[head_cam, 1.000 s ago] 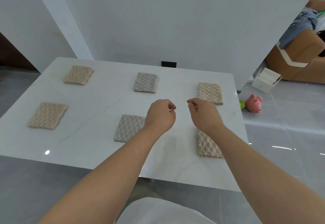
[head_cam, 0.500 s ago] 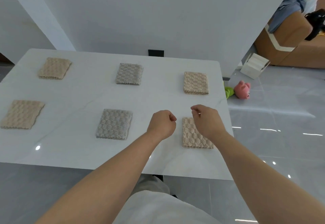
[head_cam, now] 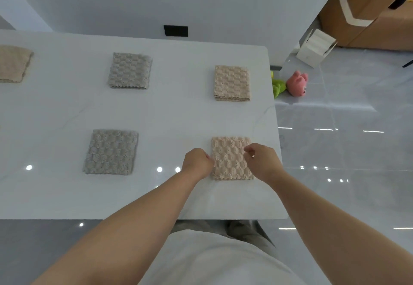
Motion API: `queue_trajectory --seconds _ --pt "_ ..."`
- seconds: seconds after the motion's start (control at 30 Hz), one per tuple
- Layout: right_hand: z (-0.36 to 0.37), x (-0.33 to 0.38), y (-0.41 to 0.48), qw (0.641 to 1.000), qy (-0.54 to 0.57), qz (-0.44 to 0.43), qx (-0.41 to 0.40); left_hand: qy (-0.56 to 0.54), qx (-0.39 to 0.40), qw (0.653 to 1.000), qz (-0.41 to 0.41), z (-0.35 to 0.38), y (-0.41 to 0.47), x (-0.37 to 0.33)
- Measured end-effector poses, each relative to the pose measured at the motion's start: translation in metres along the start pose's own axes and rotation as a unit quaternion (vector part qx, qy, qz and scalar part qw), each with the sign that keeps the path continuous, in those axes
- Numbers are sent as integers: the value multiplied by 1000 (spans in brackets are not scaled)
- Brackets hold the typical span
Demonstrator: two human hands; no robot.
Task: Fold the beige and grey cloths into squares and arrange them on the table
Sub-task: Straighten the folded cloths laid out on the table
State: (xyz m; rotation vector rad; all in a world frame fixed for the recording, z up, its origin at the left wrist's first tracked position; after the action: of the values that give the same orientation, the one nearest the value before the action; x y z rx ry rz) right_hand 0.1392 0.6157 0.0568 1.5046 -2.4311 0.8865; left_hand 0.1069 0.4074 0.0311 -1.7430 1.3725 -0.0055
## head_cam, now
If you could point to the person's left hand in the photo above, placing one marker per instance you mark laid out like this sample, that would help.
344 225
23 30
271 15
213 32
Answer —
196 163

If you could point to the person's right hand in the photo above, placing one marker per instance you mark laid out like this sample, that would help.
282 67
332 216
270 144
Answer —
266 162

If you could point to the beige waffle towel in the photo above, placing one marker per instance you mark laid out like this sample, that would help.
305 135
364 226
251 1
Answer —
13 63
232 83
229 155

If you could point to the grey waffle towel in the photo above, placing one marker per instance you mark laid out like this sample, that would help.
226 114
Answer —
111 152
129 70

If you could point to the person's left forearm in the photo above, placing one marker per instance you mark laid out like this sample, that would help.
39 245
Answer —
122 230

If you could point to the person's right forearm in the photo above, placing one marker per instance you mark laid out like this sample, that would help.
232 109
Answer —
338 230

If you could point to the person's white shirt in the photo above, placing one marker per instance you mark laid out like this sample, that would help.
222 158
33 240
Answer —
209 262

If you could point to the white marble table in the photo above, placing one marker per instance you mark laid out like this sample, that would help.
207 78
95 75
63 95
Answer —
177 117

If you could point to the green plush toy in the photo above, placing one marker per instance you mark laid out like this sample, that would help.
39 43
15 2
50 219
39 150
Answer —
278 86

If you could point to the pink plush toy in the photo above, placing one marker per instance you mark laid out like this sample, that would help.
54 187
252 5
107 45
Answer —
297 84

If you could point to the small white carton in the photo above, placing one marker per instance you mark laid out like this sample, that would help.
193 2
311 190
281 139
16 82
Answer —
314 49

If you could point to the cream chair with black legs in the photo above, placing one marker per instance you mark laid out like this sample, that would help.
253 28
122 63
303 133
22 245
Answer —
408 63

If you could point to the black wall outlet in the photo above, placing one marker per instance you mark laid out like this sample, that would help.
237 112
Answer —
175 31

